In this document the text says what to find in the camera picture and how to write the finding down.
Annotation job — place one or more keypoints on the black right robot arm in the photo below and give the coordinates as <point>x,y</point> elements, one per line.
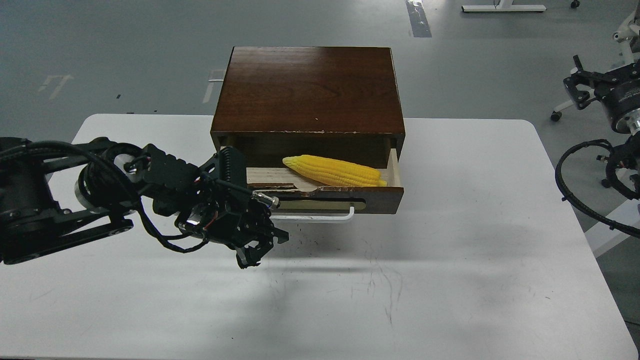
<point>622,165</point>

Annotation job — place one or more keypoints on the dark wooden cabinet box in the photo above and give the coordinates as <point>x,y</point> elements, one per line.
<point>334,102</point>

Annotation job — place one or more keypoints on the wooden drawer with white handle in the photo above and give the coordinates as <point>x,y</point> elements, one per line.
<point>302,200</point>

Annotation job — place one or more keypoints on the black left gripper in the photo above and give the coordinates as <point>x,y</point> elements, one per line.
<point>212,202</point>

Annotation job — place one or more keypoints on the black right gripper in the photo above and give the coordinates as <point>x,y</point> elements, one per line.
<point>617,91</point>

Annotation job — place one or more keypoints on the white stand base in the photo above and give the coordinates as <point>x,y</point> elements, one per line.
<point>504,6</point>

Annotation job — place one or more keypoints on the white wheeled stand leg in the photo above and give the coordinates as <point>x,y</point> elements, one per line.
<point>557,111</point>

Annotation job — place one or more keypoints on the yellow corn cob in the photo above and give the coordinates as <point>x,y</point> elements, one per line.
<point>334,172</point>

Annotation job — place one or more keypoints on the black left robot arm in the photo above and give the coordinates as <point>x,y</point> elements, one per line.
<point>57,195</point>

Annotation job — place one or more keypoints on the grey floor tape strip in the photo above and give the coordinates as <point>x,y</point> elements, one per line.
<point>418,21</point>

